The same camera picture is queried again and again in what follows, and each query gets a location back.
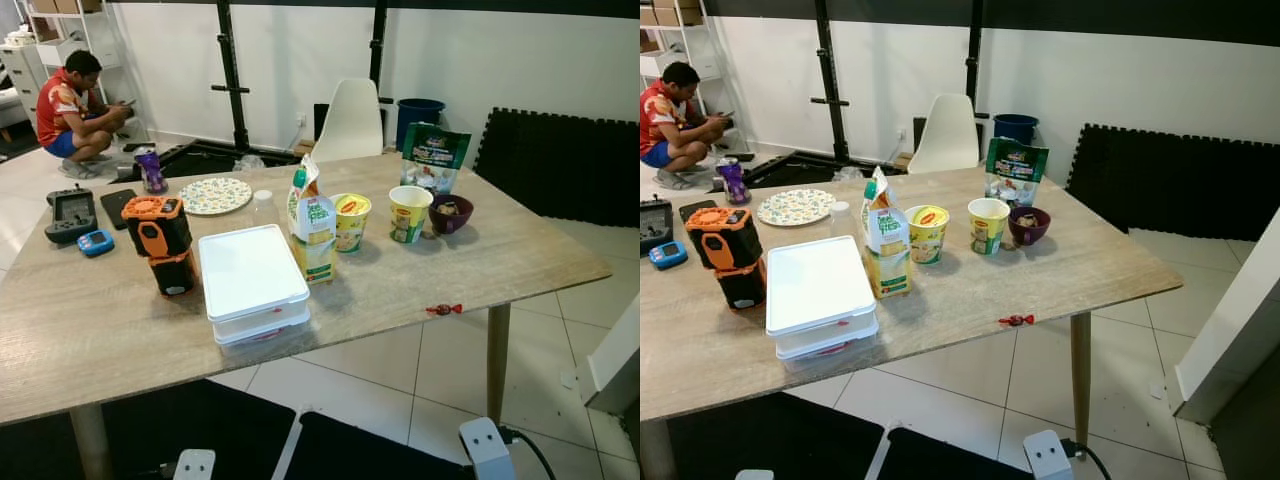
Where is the purple bowl with handle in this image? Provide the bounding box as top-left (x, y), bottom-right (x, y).
top-left (1007, 206), bottom-right (1053, 248)
top-left (428, 194), bottom-right (475, 237)

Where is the black handheld controller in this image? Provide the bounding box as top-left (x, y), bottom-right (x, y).
top-left (44, 187), bottom-right (99, 244)
top-left (640, 196), bottom-right (674, 254)

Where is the orange black device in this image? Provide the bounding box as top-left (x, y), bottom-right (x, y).
top-left (715, 262), bottom-right (768, 311)
top-left (685, 207), bottom-right (764, 271)
top-left (148, 250), bottom-right (198, 297)
top-left (122, 195), bottom-right (193, 259)

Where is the black foam puzzle mat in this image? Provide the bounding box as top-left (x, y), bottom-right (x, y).
top-left (1065, 123), bottom-right (1280, 241)
top-left (473, 107), bottom-right (641, 229)

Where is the purple drink can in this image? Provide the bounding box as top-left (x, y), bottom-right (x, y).
top-left (135, 148), bottom-right (169, 196)
top-left (718, 157), bottom-right (751, 206)

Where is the white panel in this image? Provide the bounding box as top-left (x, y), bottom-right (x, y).
top-left (1172, 205), bottom-right (1280, 426)
top-left (585, 295), bottom-right (641, 416)

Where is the squatting person in red shirt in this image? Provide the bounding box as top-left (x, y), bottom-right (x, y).
top-left (640, 62), bottom-right (736, 191)
top-left (35, 50), bottom-right (136, 181)

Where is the patterned round plate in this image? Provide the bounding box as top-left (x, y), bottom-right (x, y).
top-left (180, 177), bottom-right (253, 216)
top-left (756, 188), bottom-right (836, 227)

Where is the black rack base platform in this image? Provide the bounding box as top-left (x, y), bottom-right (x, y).
top-left (150, 140), bottom-right (301, 183)
top-left (745, 150), bottom-right (901, 191)

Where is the white lidded plastic container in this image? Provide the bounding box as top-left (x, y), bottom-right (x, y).
top-left (212, 305), bottom-right (313, 348)
top-left (775, 318), bottom-right (881, 363)
top-left (765, 236), bottom-right (879, 338)
top-left (197, 224), bottom-right (311, 326)

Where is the white shelf unit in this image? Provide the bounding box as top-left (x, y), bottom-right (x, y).
top-left (0, 0), bottom-right (131, 141)
top-left (640, 0), bottom-right (746, 131)

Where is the green snack bag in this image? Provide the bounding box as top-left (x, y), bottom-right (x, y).
top-left (984, 136), bottom-right (1050, 208)
top-left (400, 122), bottom-right (472, 196)

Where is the open yellow green noodle cup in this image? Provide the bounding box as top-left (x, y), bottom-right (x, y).
top-left (967, 197), bottom-right (1012, 256)
top-left (388, 185), bottom-right (434, 244)

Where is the green white drink carton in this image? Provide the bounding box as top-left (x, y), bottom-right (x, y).
top-left (287, 155), bottom-right (339, 286)
top-left (862, 166), bottom-right (914, 299)

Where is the dark blue bucket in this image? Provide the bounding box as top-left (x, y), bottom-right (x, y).
top-left (993, 113), bottom-right (1041, 147)
top-left (396, 98), bottom-right (447, 151)

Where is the yellow lidded noodle cup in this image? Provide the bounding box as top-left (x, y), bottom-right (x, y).
top-left (905, 205), bottom-right (950, 266)
top-left (330, 193), bottom-right (373, 253)

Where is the white plastic chair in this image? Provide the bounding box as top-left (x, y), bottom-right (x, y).
top-left (908, 93), bottom-right (981, 176)
top-left (310, 78), bottom-right (385, 164)

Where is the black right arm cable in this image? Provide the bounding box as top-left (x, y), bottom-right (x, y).
top-left (1062, 438), bottom-right (1113, 480)
top-left (500, 427), bottom-right (557, 480)

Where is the black rack post with crossbar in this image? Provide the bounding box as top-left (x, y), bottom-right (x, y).
top-left (810, 0), bottom-right (851, 166)
top-left (210, 0), bottom-right (251, 153)

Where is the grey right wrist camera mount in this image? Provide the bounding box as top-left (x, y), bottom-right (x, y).
top-left (1023, 430), bottom-right (1076, 480)
top-left (459, 416), bottom-right (518, 480)

